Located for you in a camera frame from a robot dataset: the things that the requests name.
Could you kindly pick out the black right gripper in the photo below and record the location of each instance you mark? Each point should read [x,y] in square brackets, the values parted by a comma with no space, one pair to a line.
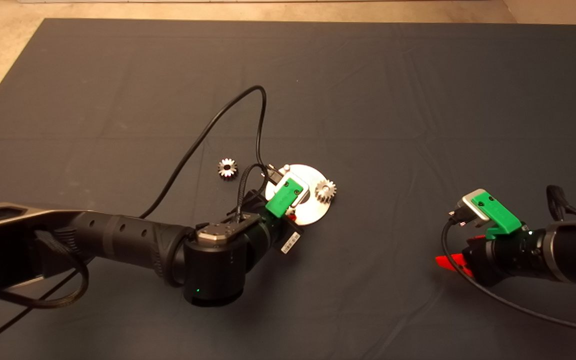
[508,257]

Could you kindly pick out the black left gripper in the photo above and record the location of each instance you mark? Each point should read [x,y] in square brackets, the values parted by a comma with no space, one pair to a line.
[273,232]

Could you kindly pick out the steel planetary gear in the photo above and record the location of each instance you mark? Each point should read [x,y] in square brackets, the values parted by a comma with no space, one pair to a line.
[224,171]
[320,192]

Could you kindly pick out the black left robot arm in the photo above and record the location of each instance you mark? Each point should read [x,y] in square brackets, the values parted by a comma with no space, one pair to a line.
[118,240]

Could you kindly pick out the round metal carrier plate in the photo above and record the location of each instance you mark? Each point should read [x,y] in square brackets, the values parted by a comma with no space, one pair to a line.
[313,215]

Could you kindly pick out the dark grey table cloth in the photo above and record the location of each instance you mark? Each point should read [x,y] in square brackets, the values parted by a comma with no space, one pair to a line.
[418,100]

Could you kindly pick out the green left camera mount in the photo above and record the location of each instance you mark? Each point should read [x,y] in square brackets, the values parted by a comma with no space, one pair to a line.
[283,197]

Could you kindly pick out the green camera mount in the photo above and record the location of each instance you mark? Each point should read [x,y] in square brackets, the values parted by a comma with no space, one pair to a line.
[283,197]
[498,212]

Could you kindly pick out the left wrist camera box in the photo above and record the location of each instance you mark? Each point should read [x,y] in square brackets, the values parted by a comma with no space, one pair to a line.
[304,189]

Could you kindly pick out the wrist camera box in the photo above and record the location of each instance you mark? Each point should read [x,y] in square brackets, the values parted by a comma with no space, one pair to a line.
[304,189]
[468,207]

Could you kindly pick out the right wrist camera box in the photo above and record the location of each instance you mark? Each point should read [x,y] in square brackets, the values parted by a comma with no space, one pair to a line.
[468,207]

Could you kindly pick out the green right camera mount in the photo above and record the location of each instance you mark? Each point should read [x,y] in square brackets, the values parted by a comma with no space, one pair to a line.
[498,212]

